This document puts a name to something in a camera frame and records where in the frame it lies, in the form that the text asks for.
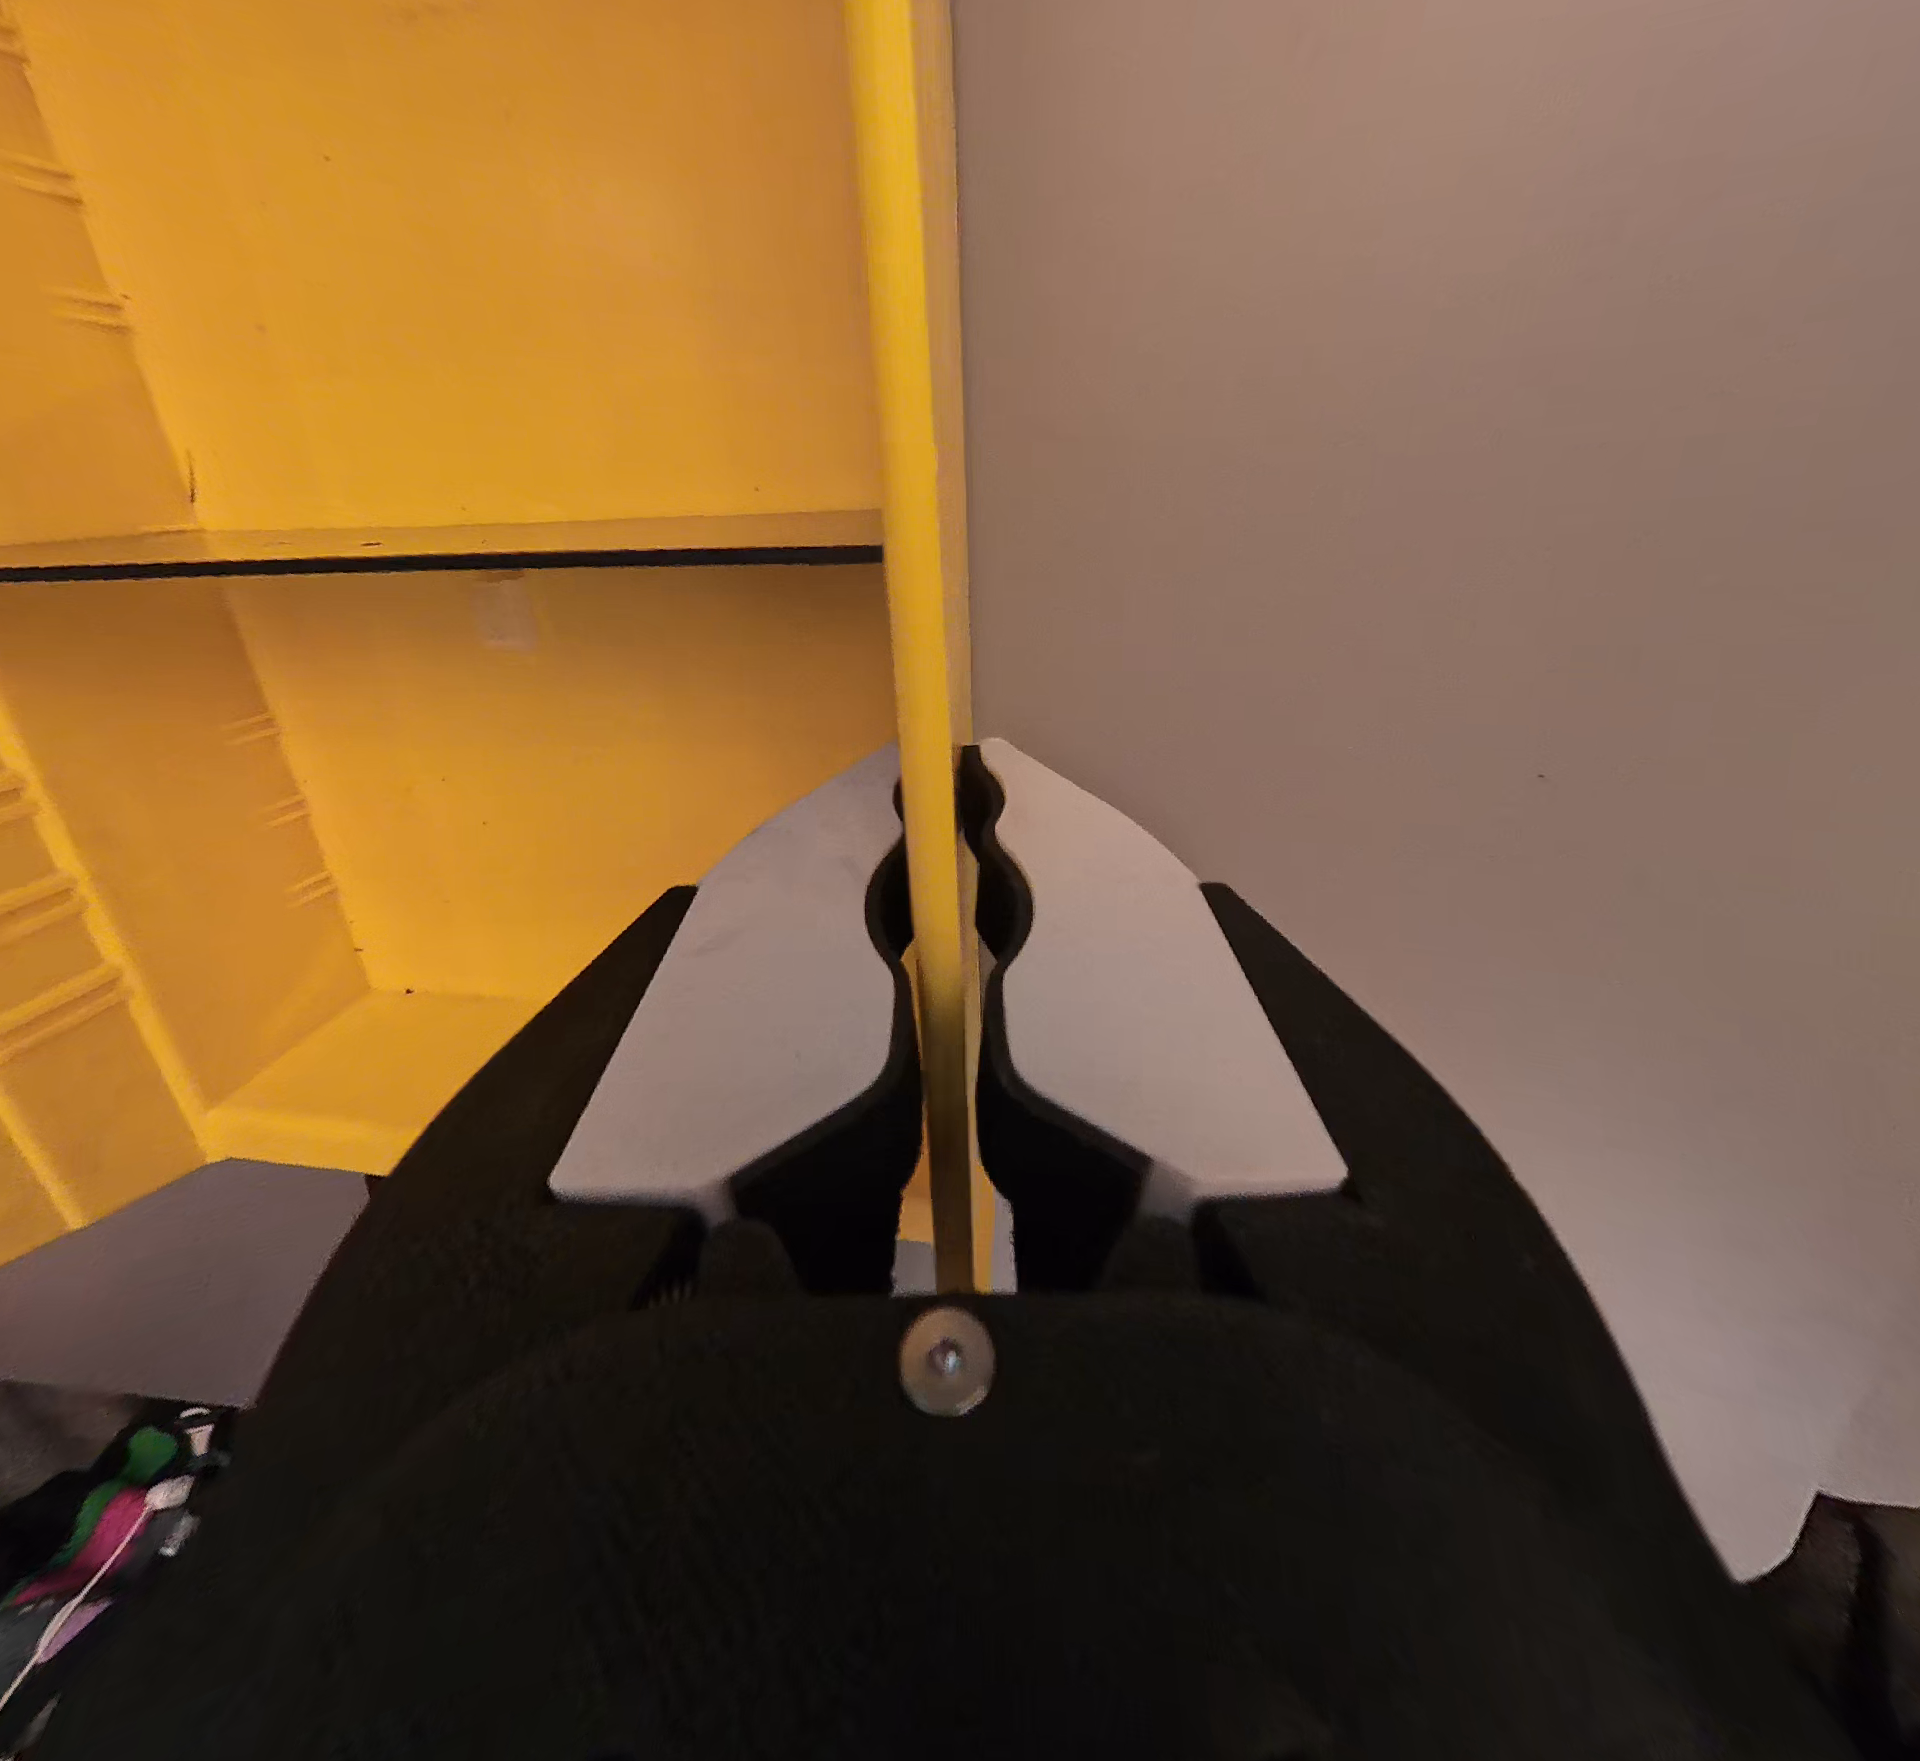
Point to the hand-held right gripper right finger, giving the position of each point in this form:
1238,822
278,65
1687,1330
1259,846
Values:
1171,1027

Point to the yellow plastic bin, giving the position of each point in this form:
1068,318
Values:
451,217

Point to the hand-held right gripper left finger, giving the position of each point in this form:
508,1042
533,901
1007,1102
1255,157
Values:
750,1027

